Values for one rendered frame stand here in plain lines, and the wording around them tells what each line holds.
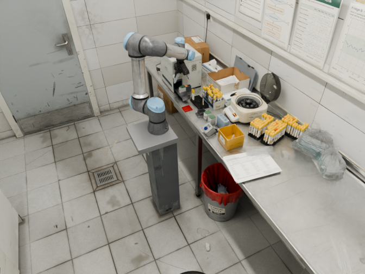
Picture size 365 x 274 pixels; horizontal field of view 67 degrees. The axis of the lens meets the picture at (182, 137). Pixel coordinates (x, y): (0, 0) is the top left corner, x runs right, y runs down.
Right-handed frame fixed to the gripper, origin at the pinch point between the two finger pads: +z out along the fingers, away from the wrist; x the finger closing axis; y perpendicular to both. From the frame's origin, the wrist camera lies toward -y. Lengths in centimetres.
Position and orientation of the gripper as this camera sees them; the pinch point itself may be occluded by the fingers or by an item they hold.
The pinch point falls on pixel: (182, 81)
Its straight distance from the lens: 231.9
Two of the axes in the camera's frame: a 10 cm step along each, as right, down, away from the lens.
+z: 0.3, 7.5, 6.6
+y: -4.3, -5.9, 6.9
